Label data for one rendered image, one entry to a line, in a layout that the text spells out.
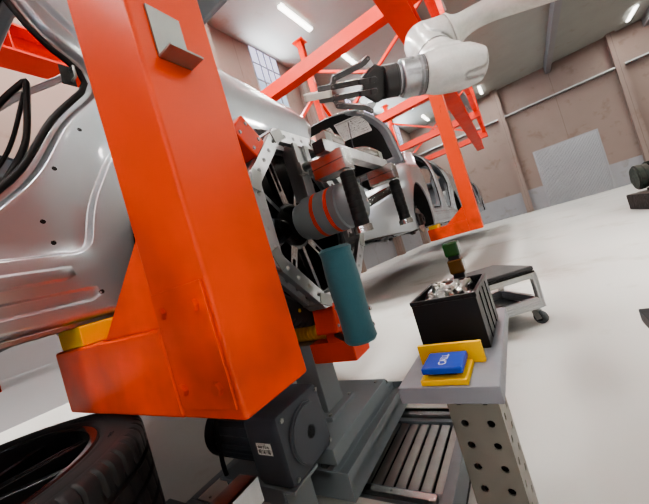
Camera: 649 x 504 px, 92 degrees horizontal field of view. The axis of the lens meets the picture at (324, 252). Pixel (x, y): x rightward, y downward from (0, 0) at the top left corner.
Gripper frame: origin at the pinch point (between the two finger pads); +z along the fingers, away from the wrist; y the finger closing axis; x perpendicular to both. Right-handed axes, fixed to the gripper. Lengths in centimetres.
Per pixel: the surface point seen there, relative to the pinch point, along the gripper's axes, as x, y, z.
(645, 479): 61, -85, -60
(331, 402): 29, -86, 13
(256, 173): 9.3, -13.3, 18.5
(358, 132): -340, -102, -57
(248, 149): 4.7, -8.4, 19.6
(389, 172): -8.9, -27.1, -19.0
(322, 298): 21, -48, 8
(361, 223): 24.3, -24.1, -4.3
